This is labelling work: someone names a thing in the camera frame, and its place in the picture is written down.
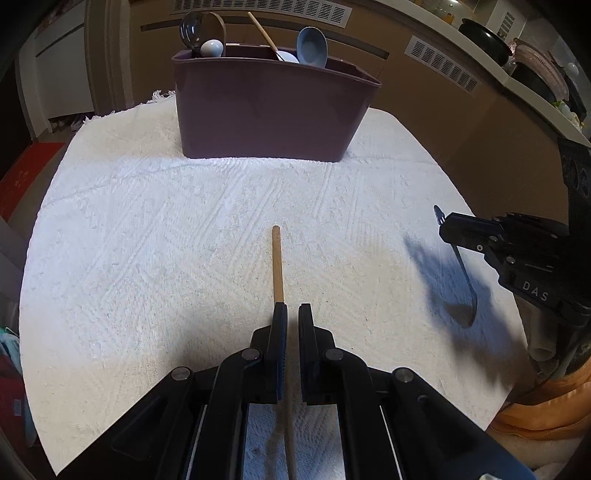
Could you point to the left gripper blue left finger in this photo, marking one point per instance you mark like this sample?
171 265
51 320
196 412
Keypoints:
266 377

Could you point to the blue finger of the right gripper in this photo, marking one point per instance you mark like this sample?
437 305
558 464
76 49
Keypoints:
469 232

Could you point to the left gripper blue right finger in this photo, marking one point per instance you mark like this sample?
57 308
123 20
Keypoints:
329 375

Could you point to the wooden chopstick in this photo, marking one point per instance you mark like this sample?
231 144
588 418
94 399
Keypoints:
278 296

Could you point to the orange cloth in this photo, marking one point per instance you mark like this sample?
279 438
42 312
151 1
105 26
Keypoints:
557 410

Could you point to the white textured table cloth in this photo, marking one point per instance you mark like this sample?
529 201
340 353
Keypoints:
141 260

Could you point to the black pot on counter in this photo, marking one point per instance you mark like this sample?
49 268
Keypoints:
486 40

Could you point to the blue ceramic soup spoon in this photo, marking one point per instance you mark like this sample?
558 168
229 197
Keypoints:
312 47

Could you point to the purple plastic utensil holder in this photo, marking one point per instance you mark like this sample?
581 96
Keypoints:
249 104

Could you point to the small white ceramic spoon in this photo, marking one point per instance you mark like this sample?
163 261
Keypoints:
213 48

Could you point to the dark metal ladle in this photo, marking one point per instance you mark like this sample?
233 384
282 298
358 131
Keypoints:
190 32

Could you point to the white wall vent grille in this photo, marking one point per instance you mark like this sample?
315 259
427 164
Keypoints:
327 12

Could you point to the wooden handle in holder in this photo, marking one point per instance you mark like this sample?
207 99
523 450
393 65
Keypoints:
265 35

